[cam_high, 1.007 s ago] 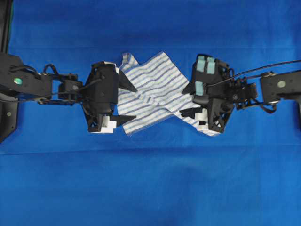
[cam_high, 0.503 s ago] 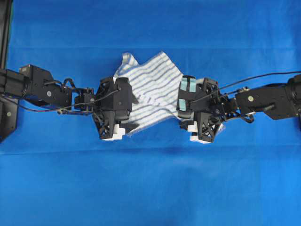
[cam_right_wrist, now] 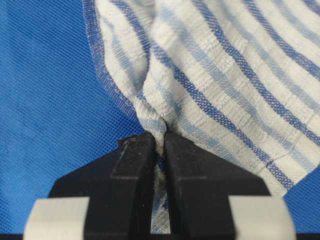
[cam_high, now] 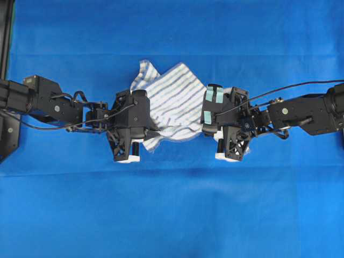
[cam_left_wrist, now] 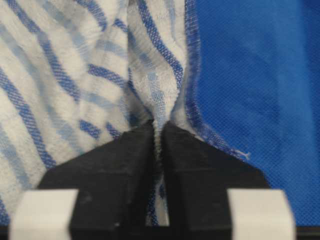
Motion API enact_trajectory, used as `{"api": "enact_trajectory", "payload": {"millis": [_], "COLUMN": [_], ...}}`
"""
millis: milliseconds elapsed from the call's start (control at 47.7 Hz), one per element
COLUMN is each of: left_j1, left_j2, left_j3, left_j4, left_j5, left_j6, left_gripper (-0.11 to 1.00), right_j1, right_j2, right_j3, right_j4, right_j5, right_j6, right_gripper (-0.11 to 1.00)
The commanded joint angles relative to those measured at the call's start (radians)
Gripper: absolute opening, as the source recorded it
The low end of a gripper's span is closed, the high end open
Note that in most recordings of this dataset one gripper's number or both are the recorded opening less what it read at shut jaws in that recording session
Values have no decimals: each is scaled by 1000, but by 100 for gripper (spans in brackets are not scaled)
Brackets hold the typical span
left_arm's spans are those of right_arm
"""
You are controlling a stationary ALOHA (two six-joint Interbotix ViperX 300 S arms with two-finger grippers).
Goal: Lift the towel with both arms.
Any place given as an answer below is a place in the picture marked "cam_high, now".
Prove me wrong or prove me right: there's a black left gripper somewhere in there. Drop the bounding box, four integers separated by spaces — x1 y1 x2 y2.
106 90 144 163

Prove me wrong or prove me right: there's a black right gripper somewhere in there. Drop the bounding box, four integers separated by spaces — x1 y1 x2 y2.
213 87 256 162

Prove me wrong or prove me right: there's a white blue striped towel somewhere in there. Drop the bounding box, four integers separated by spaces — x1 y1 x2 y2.
131 60 206 152

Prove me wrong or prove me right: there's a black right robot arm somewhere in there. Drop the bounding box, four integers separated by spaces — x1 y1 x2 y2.
214 80 343 161

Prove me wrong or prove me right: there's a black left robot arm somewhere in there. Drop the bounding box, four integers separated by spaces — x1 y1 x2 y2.
1 75 140 163

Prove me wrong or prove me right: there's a blue table cloth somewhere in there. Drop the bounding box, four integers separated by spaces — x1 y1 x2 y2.
1 1 343 257

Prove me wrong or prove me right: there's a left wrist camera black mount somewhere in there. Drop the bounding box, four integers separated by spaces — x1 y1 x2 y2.
126 90 160 140

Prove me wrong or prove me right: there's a black left camera cable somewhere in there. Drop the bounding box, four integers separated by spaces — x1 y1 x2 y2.
16 103 135 131

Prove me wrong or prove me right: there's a black camera cable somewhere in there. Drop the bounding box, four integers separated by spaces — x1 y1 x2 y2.
214 80 344 117
16 103 135 131

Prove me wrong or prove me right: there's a right wrist camera with tape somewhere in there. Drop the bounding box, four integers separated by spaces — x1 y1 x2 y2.
200 84 226 136

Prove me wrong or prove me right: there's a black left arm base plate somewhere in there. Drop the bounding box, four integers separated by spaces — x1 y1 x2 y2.
1 113 20 163

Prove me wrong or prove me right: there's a black right camera cable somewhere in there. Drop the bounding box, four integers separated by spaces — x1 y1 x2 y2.
214 80 344 117

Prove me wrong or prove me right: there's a black aluminium frame rail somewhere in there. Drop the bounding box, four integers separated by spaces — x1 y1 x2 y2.
1 0 15 80

